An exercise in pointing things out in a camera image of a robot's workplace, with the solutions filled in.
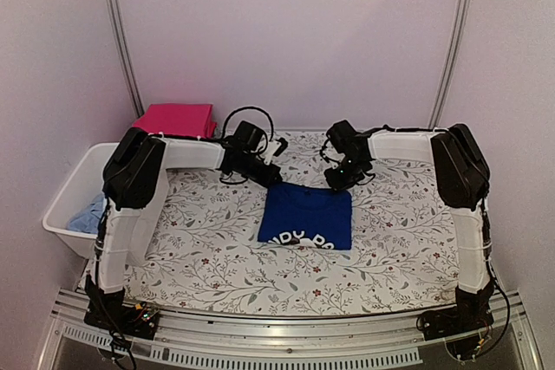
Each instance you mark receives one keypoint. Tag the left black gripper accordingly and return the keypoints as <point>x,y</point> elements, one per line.
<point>266,179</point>

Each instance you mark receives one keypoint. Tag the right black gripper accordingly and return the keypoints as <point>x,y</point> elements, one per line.
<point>336,184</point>

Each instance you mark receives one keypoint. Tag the blue t-shirt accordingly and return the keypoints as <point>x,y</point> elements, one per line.
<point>307,217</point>

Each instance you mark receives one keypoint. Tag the light blue garment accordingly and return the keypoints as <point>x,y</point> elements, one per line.
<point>87,220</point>

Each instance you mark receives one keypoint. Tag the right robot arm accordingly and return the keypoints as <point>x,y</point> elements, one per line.
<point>462,181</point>

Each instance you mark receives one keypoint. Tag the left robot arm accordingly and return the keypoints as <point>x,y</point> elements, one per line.
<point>135,187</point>

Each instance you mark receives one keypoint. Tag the white plastic laundry bin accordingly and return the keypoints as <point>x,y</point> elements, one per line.
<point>85,183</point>

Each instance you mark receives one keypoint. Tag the folded pink garment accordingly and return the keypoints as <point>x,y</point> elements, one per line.
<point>178,119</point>

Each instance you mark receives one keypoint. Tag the floral table cloth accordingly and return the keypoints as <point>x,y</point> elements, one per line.
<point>205,254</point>

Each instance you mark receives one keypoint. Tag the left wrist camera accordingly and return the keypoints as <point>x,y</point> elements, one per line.
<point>274,149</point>

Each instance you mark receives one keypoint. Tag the aluminium front rail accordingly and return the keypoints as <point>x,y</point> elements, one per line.
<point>207,340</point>

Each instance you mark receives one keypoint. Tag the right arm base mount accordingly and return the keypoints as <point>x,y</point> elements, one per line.
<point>455,322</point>

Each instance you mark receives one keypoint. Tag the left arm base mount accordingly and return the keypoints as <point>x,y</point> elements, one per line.
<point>138,321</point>

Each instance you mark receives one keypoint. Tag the right aluminium frame post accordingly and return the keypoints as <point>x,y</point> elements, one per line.
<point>447,73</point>

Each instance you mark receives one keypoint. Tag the aluminium frame post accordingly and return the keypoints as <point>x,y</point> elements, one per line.
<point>447,73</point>
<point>116,22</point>

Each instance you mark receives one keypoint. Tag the left aluminium frame post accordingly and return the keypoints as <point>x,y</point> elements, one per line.
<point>116,22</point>

